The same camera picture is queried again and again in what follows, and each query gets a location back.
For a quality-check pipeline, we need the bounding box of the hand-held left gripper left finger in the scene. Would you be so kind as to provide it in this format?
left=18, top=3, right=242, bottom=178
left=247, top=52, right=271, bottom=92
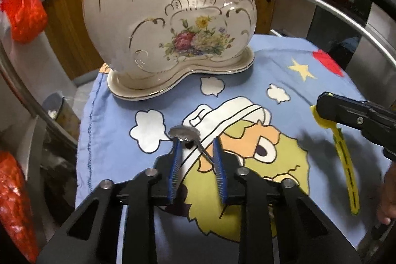
left=37, top=140, right=183, bottom=264

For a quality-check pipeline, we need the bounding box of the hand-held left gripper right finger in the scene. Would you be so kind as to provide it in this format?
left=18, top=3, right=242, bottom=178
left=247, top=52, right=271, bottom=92
left=212, top=139, right=361, bottom=264

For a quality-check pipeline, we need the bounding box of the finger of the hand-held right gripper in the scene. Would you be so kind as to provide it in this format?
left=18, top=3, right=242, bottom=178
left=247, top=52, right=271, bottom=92
left=316, top=91, right=396, bottom=147
left=360, top=99, right=396, bottom=126

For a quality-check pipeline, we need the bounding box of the scalloped silver spoon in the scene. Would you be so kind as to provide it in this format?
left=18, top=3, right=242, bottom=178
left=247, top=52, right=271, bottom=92
left=169, top=125, right=217, bottom=166

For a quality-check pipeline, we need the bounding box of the yellow tulip utensil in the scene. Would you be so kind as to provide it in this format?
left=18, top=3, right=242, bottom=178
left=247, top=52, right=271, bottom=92
left=310, top=105, right=361, bottom=216

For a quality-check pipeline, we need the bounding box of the floral ceramic utensil holder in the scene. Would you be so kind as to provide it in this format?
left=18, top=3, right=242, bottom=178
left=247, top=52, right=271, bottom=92
left=76, top=0, right=257, bottom=91

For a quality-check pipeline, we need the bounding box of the person's right hand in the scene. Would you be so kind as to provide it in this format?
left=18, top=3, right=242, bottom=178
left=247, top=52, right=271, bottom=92
left=377, top=170, right=396, bottom=225

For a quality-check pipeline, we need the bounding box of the blue cartoon printed cloth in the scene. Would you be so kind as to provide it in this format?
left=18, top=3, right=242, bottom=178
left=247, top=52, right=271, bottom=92
left=76, top=33, right=384, bottom=264

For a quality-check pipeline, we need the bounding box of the cream ceramic saucer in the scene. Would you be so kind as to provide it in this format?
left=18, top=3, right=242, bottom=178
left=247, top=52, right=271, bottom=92
left=107, top=49, right=256, bottom=101

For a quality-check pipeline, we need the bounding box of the grey trash bin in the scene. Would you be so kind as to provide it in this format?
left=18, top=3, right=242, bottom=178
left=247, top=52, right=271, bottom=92
left=42, top=92, right=81, bottom=138

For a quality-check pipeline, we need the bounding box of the red plastic bag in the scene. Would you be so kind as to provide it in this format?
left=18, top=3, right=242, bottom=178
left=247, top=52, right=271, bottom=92
left=0, top=0, right=48, bottom=44
left=0, top=150, right=39, bottom=263

